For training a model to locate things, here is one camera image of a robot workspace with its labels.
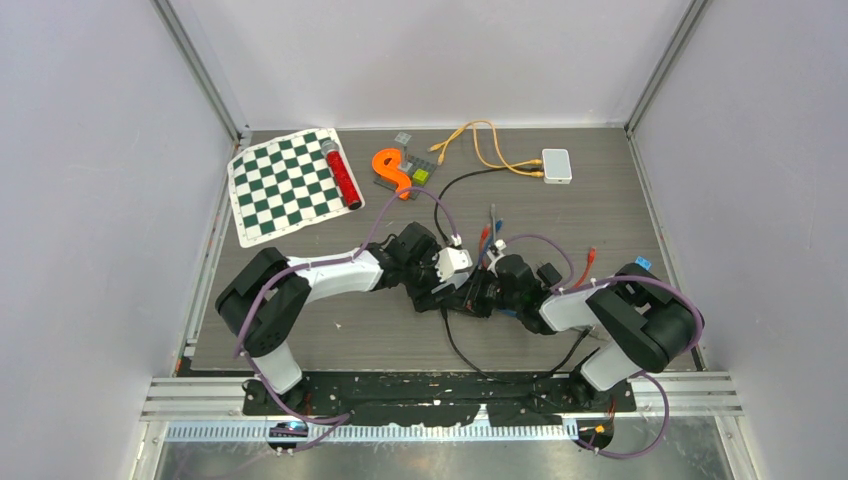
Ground grey lego tower piece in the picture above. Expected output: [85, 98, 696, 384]
[395, 132, 411, 173]

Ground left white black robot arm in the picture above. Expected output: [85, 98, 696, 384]
[214, 222, 475, 414]

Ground green white chessboard mat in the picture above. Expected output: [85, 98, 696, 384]
[227, 128, 353, 248]

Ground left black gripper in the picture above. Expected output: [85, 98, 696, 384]
[402, 246, 456, 312]

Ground red ethernet cable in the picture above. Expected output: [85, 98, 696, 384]
[478, 225, 599, 290]

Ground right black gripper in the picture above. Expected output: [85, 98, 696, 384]
[442, 266, 522, 319]

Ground white network switch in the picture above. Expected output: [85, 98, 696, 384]
[431, 272, 470, 303]
[541, 148, 573, 185]

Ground blue ethernet cable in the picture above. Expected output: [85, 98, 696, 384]
[480, 218, 518, 318]

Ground black mounting base plate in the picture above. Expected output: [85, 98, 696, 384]
[242, 371, 636, 427]

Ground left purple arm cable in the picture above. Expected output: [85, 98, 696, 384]
[231, 186, 462, 453]

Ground black ethernet cable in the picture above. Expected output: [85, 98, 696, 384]
[439, 308, 592, 386]

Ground yellow-green lego brick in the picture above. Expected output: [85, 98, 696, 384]
[411, 169, 430, 185]

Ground yellow ethernet cable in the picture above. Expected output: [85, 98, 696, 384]
[427, 119, 545, 181]

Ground red toy microphone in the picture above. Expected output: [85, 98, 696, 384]
[321, 139, 363, 210]

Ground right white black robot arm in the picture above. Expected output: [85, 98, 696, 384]
[437, 255, 703, 411]

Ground grey lego baseplate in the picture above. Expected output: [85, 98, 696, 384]
[373, 153, 438, 191]

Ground orange S-shaped toy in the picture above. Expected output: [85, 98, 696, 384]
[372, 148, 412, 193]

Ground blue orange lego bricks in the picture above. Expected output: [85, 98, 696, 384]
[635, 256, 652, 270]

